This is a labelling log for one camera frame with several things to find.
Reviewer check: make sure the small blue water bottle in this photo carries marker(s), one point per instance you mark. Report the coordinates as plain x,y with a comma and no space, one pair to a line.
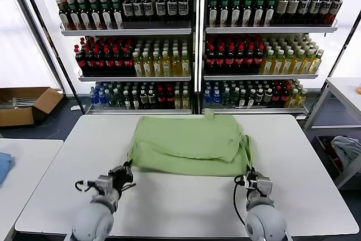
94,98
207,97
101,100
216,97

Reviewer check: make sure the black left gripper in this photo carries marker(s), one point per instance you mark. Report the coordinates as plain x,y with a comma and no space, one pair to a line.
122,182

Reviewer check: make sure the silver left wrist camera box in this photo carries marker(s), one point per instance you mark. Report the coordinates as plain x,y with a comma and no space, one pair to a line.
103,183

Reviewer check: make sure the grey white cloth pile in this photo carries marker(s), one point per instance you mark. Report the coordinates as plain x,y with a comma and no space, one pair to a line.
345,146

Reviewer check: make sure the small cola bottle red cap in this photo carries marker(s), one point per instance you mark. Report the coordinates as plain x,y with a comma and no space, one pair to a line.
169,100
285,97
276,97
161,100

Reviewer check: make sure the yellow juice bottle green neck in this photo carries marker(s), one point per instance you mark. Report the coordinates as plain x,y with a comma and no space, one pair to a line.
185,67
166,67
138,67
277,66
267,66
176,67
156,67
287,66
308,66
147,67
316,66
298,66

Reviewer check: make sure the dark tea bottle green neck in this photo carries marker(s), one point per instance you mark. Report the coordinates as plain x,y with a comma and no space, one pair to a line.
86,18
236,15
97,18
75,18
213,15
64,18
108,18
258,15
224,15
270,15
247,15
118,18

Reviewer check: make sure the small white flat object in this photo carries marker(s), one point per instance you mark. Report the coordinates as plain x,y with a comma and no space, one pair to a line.
76,108

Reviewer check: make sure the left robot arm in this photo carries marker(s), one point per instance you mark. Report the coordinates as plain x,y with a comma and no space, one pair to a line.
93,221

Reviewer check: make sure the small dark bottle white label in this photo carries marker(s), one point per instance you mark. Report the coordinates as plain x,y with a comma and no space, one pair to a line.
259,97
136,101
127,101
152,100
144,100
251,100
242,100
268,97

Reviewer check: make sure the dark bottle white blue label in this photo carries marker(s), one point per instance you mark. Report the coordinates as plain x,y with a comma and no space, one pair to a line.
128,8
325,6
303,6
138,8
172,8
315,6
148,8
335,6
160,8
183,8

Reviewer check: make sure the grey metal rods bundle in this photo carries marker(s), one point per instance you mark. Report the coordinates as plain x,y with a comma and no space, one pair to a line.
19,102

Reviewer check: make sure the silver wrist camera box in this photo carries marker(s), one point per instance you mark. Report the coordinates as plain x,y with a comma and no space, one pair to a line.
263,184
103,183

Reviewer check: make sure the brown cardboard box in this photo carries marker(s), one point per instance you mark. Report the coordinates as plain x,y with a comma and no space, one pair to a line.
17,118

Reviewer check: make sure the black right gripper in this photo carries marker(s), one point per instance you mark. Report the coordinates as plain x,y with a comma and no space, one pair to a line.
248,181

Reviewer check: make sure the grey metal shelf unit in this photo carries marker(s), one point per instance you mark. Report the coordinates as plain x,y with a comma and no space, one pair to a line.
268,30
127,32

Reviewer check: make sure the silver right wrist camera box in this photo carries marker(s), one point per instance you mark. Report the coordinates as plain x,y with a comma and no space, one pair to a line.
263,184

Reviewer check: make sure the small dark green bottle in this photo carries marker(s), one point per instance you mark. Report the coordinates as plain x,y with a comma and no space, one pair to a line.
225,98
234,98
118,100
109,100

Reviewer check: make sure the small orange object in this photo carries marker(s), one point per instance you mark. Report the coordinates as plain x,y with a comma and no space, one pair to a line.
359,89

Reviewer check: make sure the white side table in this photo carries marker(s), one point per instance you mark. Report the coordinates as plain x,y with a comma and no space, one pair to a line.
28,173

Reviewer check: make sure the light green t-shirt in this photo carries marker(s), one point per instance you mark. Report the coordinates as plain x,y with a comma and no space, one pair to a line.
183,145

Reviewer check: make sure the grey frame white table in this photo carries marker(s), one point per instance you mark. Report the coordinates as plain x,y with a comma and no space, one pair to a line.
342,88

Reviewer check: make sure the black window post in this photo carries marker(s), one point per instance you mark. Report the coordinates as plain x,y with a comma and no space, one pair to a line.
57,54
339,54

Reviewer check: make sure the dark bottle beige label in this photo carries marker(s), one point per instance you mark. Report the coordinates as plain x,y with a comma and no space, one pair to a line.
281,6
292,6

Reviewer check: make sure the small yellow drink bottle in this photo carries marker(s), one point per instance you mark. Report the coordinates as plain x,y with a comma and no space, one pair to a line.
293,100
301,100
185,101
177,101

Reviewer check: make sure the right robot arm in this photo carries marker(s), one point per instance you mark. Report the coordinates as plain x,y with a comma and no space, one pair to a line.
265,221

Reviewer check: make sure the blue folded cloth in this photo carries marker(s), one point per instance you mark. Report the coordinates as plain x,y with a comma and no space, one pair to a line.
4,167

